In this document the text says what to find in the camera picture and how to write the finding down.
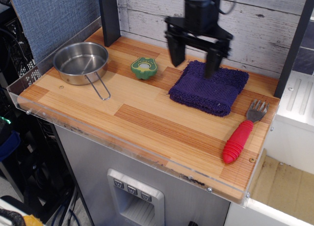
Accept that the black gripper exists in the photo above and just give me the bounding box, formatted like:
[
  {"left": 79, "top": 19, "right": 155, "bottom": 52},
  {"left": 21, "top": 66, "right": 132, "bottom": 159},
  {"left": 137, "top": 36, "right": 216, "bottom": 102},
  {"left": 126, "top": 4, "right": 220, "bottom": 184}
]
[{"left": 165, "top": 0, "right": 233, "bottom": 79}]

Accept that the red handled metal fork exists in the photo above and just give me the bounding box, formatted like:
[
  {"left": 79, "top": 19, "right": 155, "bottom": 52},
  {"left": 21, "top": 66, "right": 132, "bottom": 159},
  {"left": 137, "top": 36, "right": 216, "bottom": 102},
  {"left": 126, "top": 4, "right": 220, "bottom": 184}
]
[{"left": 222, "top": 99, "right": 269, "bottom": 164}]

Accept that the small blue cloth mat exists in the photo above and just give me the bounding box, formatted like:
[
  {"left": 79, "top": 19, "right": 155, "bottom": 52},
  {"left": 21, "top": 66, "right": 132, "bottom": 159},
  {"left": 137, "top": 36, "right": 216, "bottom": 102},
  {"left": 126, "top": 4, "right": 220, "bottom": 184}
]
[{"left": 168, "top": 60, "right": 249, "bottom": 117}]

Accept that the green toy avocado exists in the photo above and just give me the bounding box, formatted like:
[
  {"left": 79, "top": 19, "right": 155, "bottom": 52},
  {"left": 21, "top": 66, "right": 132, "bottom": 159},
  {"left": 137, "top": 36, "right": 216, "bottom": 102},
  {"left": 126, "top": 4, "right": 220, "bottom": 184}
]
[{"left": 131, "top": 57, "right": 157, "bottom": 80}]

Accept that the stainless steel pan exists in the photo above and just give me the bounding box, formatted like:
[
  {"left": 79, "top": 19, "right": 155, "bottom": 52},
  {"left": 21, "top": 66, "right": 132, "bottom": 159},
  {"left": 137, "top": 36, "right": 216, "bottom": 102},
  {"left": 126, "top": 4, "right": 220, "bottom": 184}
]
[{"left": 52, "top": 42, "right": 109, "bottom": 85}]

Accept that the clear acrylic table guard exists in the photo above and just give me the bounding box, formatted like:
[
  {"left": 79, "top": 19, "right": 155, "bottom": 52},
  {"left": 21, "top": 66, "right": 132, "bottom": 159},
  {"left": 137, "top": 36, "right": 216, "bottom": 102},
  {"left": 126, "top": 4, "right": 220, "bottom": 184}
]
[{"left": 8, "top": 66, "right": 279, "bottom": 205}]

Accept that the blue fabric panel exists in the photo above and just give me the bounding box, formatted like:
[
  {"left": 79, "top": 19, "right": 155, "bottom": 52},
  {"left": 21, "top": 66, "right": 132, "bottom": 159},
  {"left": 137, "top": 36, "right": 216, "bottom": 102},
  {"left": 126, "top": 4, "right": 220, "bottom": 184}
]
[{"left": 11, "top": 0, "right": 100, "bottom": 63}]

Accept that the silver toy fridge cabinet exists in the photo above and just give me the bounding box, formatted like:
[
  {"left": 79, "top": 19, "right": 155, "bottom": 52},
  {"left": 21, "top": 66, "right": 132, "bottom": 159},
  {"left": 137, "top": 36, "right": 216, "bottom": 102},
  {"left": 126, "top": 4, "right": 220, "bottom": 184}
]
[{"left": 56, "top": 127, "right": 230, "bottom": 226}]

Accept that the white side counter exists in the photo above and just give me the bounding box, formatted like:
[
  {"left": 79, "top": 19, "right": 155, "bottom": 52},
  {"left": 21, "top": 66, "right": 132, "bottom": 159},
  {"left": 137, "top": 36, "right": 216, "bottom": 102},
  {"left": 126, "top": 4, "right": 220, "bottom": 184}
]
[{"left": 225, "top": 71, "right": 314, "bottom": 226}]

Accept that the black crate rack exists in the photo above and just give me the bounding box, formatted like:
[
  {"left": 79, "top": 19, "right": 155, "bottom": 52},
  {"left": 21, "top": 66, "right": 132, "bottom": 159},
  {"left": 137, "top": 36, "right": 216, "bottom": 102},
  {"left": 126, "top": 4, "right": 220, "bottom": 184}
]
[{"left": 0, "top": 4, "right": 35, "bottom": 88}]

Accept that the yellow black tool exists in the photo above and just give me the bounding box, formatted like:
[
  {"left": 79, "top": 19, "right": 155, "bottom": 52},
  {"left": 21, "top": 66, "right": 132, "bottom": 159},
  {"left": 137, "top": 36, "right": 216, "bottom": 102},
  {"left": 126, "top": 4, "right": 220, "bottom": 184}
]
[{"left": 0, "top": 209, "right": 44, "bottom": 226}]

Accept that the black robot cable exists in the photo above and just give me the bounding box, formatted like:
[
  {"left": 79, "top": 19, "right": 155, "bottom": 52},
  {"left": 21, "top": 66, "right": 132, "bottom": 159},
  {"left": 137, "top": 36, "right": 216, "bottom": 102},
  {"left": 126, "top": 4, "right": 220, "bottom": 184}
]
[{"left": 217, "top": 0, "right": 236, "bottom": 15}]

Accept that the black left post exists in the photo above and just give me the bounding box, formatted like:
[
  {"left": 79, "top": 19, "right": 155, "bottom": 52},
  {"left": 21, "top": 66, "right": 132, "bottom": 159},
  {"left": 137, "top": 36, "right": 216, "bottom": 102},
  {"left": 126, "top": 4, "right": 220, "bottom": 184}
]
[{"left": 99, "top": 0, "right": 121, "bottom": 47}]

